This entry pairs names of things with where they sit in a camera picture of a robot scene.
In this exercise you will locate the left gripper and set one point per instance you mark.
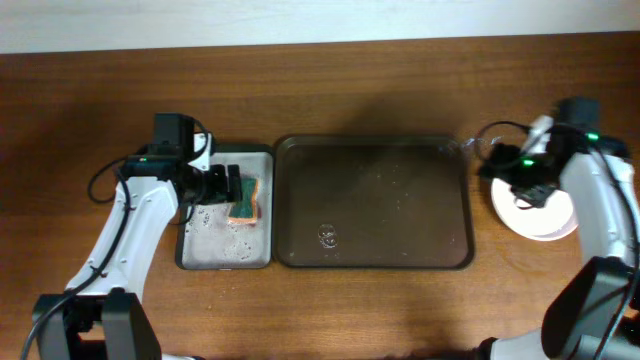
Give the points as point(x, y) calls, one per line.
point(218, 191)

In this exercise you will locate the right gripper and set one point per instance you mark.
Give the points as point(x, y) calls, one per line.
point(504, 163)

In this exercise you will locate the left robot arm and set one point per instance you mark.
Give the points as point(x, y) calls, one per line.
point(99, 315)

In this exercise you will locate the brown plastic tray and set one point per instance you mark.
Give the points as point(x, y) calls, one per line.
point(390, 202)

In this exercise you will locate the small black soapy tray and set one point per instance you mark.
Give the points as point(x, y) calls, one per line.
point(208, 241)

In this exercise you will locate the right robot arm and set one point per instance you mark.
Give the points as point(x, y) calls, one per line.
point(567, 152)

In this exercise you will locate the green and orange sponge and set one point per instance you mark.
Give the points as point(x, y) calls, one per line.
point(245, 211)

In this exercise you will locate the pinkish white plate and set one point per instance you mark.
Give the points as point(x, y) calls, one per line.
point(555, 220)

